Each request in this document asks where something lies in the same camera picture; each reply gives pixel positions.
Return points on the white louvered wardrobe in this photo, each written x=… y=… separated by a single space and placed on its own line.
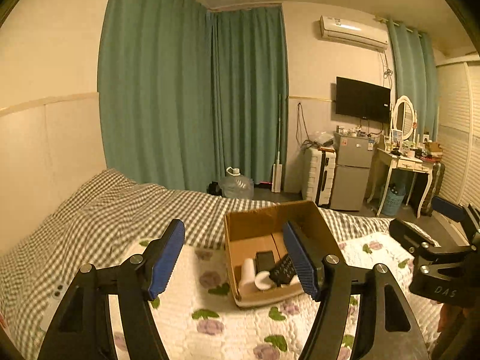
x=458 y=131

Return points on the white mop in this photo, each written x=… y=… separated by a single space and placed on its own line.
x=276 y=169

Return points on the brown cardboard box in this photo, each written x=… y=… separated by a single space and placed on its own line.
x=249 y=232

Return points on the white dressing table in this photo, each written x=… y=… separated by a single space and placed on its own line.
x=405 y=169

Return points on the black wall television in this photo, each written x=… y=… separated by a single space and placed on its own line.
x=362 y=100

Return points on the teal window curtain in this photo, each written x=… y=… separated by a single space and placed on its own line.
x=415 y=74

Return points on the white smartphone on bed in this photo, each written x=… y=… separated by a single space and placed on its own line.
x=54 y=300

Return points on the grey checkered bed sheet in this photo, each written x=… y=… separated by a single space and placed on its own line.
x=108 y=219

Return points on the silver small refrigerator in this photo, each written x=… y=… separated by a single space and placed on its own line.
x=352 y=166

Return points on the white floral quilt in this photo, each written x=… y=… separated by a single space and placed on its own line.
x=197 y=317

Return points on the blue laundry basket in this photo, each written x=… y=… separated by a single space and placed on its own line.
x=393 y=201

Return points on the oval vanity mirror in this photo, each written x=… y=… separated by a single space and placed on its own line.
x=403 y=119

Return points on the black remote control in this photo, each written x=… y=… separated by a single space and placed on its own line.
x=283 y=271

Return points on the pink flip phone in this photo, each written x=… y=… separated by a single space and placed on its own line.
x=265 y=261

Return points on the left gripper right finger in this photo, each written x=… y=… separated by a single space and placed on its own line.
x=308 y=267

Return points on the clear water jug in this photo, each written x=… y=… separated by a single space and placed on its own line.
x=236 y=185

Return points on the person's right hand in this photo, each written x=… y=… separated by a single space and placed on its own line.
x=448 y=314

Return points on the white suitcase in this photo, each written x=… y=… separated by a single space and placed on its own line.
x=318 y=175

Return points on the white cylinder bottle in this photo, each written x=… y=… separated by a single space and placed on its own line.
x=246 y=285

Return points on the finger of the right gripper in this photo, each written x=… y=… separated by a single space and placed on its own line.
x=411 y=239
x=450 y=210

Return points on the white air conditioner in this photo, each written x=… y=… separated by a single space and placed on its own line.
x=353 y=33

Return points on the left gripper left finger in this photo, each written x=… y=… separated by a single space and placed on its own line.
x=160 y=259

